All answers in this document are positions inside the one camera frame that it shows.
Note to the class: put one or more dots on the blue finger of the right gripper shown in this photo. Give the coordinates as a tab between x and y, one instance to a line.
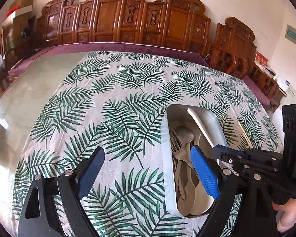
230	150
221	155

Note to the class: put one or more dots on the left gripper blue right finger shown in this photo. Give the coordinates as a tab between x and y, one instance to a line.
205	173

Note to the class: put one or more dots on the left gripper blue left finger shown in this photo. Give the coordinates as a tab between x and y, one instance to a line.
88	172

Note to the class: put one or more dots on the light bamboo chopstick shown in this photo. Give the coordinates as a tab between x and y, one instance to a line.
245	135

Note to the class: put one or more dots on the white plastic rice paddle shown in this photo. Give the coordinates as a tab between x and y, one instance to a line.
202	201

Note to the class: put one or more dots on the metal fork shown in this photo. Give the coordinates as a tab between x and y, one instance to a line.
179	152

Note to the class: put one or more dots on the metal spoon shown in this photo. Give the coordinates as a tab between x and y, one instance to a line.
186	137

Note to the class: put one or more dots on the person's right hand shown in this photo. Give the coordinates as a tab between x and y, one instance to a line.
288	218

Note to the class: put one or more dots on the grey metal rectangular tray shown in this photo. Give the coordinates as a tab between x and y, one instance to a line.
175	115

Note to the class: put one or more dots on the purple armchair cushion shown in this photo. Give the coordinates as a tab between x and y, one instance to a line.
257	92

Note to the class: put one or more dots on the wooden side table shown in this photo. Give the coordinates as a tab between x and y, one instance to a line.
276	99

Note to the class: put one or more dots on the green leaf pattern tablecloth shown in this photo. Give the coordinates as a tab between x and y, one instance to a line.
117	101

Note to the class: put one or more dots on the red gift box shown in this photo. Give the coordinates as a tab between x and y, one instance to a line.
261	60

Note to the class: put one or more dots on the carved wooden armchair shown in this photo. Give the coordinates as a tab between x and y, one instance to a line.
233	52

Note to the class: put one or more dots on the purple bench cushion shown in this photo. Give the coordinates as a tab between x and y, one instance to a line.
108	46

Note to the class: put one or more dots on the stacked cardboard boxes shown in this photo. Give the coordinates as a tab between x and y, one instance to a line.
17	19

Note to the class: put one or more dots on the long carved wooden bench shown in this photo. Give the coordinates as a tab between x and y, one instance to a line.
175	24

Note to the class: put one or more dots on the white wall distribution box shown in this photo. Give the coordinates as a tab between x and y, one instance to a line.
291	95

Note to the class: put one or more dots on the grey wall electrical panel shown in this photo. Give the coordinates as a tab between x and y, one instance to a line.
291	34

